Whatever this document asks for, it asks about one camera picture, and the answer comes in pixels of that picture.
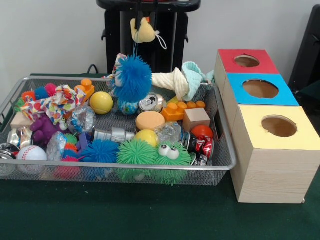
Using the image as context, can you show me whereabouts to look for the black upright panel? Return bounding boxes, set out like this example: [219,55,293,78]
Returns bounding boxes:
[289,5,320,94]

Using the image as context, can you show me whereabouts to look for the blue spiky ball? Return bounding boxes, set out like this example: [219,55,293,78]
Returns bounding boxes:
[80,138,121,164]
[108,54,153,104]

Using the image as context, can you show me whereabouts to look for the dark green table cloth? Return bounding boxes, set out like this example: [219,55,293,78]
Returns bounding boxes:
[0,74,320,240]

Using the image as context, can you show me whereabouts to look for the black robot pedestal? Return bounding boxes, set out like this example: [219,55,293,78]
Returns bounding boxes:
[96,0,202,76]

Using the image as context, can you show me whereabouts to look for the small wooden cube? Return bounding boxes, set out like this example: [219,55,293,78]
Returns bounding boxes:
[183,108,211,132]

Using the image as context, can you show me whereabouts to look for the blue globe ball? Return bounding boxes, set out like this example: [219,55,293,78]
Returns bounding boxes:
[118,99,141,116]

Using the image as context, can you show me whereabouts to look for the orange toy building blocks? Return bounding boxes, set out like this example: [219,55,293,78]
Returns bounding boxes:
[161,99,207,122]

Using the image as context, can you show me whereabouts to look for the green spiky ball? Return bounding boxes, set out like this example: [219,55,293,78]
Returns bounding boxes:
[116,138,159,167]

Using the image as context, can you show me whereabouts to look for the crushed red soda can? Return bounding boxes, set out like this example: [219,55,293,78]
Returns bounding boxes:
[181,131,216,161]

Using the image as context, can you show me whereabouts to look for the mint green muslin cloth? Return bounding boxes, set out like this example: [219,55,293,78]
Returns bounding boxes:
[180,61,215,103]

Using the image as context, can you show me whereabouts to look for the small yellow duck toy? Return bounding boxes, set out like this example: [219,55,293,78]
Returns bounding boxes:
[130,17,168,51]

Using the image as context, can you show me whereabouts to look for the black cable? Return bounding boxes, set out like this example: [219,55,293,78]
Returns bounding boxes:
[87,63,100,76]

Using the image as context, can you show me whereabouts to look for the large yellow ball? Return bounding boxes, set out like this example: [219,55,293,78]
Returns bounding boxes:
[89,91,114,115]

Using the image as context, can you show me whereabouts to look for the round orange disc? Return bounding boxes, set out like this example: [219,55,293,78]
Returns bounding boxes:
[135,111,166,132]

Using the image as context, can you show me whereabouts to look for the green furry googly-eyed toy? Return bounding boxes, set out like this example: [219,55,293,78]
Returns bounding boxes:
[152,142,193,186]

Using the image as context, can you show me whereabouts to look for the wooden box with three holes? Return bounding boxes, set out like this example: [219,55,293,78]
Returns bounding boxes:
[213,48,320,204]

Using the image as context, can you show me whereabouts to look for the silver drink can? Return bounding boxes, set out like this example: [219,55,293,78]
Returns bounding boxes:
[139,93,166,113]

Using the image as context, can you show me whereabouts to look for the shallow clear mesh bin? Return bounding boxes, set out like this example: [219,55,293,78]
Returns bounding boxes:
[0,76,237,187]

